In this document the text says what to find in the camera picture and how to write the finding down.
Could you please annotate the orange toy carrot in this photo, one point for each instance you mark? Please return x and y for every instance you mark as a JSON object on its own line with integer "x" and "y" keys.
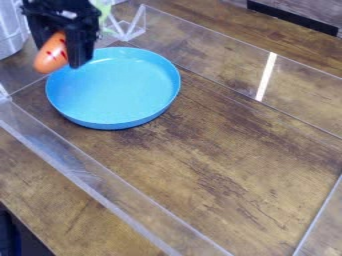
{"x": 52, "y": 57}

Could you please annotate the blue round tray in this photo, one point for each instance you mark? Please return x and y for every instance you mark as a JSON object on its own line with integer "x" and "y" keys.
{"x": 123, "y": 89}

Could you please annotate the dark background board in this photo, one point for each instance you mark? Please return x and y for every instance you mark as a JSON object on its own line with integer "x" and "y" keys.
{"x": 319, "y": 15}

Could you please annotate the clear acrylic enclosure wall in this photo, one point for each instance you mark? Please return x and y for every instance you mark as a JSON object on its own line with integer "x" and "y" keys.
{"x": 234, "y": 175}

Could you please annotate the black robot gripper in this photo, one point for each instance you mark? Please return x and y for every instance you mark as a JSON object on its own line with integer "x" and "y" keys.
{"x": 44, "y": 12}

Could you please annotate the clear acrylic corner bracket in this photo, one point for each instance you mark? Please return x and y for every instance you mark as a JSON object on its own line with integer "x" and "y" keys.
{"x": 120, "y": 29}

